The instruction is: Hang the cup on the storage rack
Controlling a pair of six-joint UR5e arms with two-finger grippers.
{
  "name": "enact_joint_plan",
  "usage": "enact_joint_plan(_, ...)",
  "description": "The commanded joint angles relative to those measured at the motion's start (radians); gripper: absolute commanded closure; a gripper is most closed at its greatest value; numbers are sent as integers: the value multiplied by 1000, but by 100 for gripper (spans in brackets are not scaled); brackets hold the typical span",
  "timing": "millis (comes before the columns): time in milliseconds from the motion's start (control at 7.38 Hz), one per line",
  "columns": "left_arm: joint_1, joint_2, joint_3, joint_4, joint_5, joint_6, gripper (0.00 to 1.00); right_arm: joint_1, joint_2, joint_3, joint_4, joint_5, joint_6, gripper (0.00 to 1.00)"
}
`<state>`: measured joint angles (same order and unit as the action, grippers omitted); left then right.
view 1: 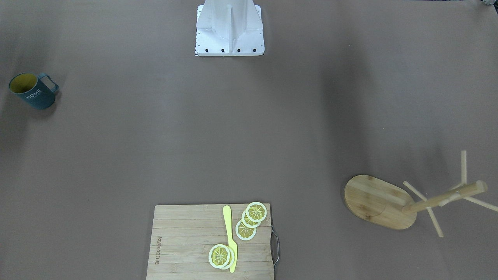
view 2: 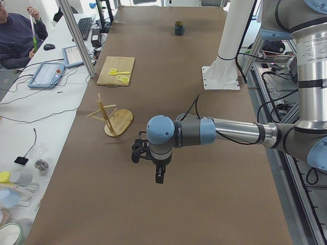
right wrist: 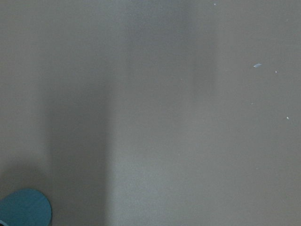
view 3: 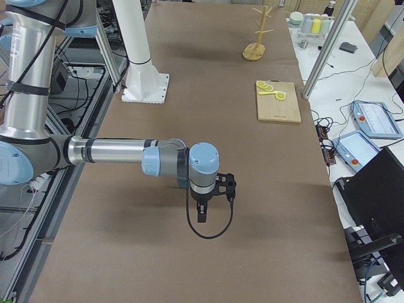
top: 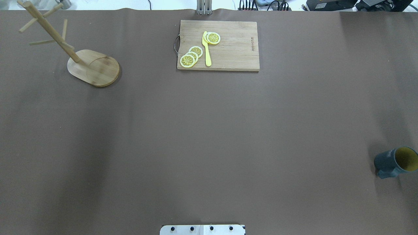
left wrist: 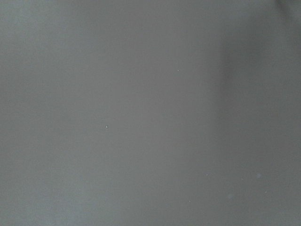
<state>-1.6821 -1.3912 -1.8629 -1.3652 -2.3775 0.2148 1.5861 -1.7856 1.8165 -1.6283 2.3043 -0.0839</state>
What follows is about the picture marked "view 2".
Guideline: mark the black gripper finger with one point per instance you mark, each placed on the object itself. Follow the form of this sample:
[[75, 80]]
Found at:
[[161, 174], [157, 175]]

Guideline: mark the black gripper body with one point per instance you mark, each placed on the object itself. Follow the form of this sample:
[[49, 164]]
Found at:
[[161, 163]]

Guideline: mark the wooden mug rack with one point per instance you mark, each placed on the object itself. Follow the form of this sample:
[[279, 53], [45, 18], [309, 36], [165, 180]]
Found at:
[[116, 121]]

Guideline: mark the dark blue mug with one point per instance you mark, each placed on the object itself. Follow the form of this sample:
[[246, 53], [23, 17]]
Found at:
[[179, 28]]

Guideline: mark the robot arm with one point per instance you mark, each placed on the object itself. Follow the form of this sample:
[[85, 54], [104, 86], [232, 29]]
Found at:
[[303, 21]]

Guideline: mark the small steel cup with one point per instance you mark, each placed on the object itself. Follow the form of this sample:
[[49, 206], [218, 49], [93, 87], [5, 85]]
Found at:
[[42, 166]]

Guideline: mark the grey cup on rack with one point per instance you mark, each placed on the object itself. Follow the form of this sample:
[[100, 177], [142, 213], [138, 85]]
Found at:
[[21, 178]]

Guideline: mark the light blue cup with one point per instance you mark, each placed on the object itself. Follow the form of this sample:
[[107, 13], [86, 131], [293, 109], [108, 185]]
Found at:
[[9, 198]]

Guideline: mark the yellow cup on rack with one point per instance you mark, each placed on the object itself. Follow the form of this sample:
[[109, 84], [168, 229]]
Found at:
[[5, 177]]

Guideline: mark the wooden cutting board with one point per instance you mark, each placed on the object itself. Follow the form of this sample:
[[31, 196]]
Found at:
[[116, 64]]

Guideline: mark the small black pad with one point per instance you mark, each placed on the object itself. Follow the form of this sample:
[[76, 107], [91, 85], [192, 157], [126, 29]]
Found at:
[[21, 160]]

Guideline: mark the far teach pendant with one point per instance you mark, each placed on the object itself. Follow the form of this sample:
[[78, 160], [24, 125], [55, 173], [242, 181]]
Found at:
[[71, 56]]

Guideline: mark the teach pendant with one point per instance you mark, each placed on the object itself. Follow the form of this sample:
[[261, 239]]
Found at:
[[71, 56], [47, 75]]

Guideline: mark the black power adapter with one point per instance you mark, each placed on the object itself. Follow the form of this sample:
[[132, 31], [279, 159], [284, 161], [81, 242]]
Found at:
[[96, 37]]

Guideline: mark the near teach pendant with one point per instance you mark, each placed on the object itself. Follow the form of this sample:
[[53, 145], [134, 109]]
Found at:
[[47, 75]]

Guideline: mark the black keyboard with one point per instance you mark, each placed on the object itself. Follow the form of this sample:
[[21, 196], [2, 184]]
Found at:
[[84, 26]]

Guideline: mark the green rimmed bowl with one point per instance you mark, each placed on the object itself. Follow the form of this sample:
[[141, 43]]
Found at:
[[11, 234]]

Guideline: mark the black computer mouse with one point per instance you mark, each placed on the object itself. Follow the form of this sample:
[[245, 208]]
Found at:
[[48, 47]]

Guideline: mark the seated person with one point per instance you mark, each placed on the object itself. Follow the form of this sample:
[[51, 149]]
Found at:
[[17, 47]]

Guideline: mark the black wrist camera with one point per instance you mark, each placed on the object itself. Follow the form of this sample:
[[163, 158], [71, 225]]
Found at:
[[140, 149]]

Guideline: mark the white camera pillar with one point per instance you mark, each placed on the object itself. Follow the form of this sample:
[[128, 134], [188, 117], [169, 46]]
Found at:
[[222, 73]]

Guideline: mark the aluminium frame post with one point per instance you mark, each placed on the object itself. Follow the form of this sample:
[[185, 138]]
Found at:
[[74, 30]]

